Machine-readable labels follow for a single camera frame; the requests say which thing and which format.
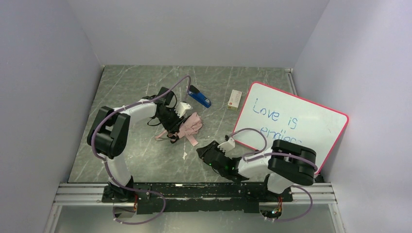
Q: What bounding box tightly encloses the aluminium rail frame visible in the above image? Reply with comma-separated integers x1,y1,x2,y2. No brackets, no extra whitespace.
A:
44,183,346,233

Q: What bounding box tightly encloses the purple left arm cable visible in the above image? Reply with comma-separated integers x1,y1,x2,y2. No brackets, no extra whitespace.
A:
90,75,167,226

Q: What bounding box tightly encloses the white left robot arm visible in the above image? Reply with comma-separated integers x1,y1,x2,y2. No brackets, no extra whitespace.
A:
87,87,192,201

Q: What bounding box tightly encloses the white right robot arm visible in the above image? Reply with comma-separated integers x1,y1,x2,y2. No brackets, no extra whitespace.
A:
196,137,318,194

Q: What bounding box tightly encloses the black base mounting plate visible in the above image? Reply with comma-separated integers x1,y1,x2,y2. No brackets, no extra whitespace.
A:
101,182,292,215

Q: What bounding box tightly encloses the pink framed whiteboard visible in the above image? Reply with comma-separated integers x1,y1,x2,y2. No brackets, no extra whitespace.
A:
233,82,349,169

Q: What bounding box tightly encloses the blue and black stapler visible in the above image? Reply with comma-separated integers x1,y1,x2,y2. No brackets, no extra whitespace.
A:
189,85,211,108

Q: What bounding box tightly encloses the pink and black folding umbrella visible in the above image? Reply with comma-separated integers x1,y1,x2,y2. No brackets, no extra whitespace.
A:
155,112,203,146

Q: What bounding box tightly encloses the small white staple box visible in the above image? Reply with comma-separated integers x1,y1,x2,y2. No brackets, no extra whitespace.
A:
227,89,242,111

